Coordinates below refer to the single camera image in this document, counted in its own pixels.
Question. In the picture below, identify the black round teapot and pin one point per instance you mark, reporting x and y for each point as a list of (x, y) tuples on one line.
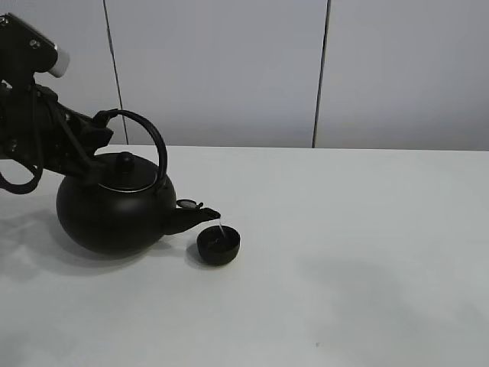
[(132, 206)]

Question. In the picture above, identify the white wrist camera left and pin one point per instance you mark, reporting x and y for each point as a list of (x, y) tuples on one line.
[(61, 65)]

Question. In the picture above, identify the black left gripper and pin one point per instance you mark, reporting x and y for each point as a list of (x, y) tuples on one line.
[(39, 124)]

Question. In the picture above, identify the small black teacup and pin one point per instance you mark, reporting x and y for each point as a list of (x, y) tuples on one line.
[(218, 245)]

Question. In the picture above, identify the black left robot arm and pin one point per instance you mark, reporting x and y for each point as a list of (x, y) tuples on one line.
[(25, 52)]

